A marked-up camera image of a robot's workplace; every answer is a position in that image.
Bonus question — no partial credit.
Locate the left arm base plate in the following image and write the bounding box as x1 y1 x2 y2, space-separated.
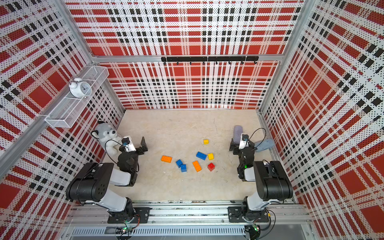
107 207 151 224

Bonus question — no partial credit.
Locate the black hook rail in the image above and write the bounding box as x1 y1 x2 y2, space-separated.
161 56 259 64

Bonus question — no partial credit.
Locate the blue square lego brick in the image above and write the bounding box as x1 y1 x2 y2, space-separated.
180 164 187 173
176 160 183 168

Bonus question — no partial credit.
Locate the blue grey oval case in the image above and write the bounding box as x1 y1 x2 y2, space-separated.
255 139 275 152

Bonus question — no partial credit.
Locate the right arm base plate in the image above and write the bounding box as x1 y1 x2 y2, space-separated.
228 207 269 223

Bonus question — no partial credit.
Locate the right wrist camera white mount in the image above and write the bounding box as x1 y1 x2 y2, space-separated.
239 134 250 150

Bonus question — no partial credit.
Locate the red square lego brick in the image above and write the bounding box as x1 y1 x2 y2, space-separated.
208 163 215 172

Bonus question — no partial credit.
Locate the purple grey oval case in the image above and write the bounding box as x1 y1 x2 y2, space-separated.
233 125 243 144

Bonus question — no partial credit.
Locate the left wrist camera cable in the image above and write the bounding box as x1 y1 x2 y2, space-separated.
104 138 124 164

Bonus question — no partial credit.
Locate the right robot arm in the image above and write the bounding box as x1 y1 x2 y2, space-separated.
228 135 293 223

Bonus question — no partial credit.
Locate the aluminium front rail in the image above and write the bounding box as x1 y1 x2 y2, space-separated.
64 200 312 227

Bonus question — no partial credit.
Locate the orange lego brick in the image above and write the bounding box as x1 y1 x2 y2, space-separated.
193 161 202 172
161 156 173 163

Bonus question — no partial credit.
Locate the white alarm clock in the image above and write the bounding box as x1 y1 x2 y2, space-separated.
69 78 92 99

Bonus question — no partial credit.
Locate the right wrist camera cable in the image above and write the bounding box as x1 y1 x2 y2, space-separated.
247 127 268 148

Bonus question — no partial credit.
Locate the blue long lego brick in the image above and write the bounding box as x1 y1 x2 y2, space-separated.
196 152 207 161

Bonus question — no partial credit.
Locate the white wire mesh shelf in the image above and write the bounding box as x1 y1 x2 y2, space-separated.
45 65 109 128

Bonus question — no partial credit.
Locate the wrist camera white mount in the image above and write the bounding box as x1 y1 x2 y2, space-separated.
122 136 136 153
239 134 250 150

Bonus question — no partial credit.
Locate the grey husky plush toy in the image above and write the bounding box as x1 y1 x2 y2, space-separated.
91 121 122 156

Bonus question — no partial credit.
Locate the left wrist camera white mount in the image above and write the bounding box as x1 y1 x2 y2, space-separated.
122 136 136 153

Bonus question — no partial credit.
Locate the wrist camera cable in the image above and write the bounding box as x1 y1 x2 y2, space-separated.
104 138 124 164
247 127 268 148

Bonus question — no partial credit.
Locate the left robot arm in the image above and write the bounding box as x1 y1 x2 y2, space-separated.
66 136 150 225

